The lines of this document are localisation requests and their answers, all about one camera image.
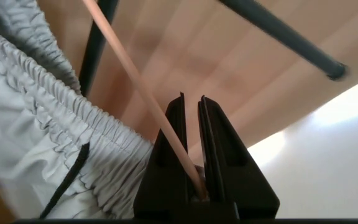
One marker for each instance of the black clothes rack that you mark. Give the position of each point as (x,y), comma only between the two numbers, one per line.
(275,28)

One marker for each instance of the pink clothes hanger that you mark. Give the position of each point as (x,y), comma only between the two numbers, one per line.
(135,77)

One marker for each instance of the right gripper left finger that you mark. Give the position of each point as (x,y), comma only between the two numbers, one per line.
(154,193)

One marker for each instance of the beige curtain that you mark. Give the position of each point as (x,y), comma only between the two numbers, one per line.
(213,62)

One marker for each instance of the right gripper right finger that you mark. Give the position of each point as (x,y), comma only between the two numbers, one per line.
(244,189)

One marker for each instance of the pale grey garment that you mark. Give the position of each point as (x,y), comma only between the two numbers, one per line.
(26,124)

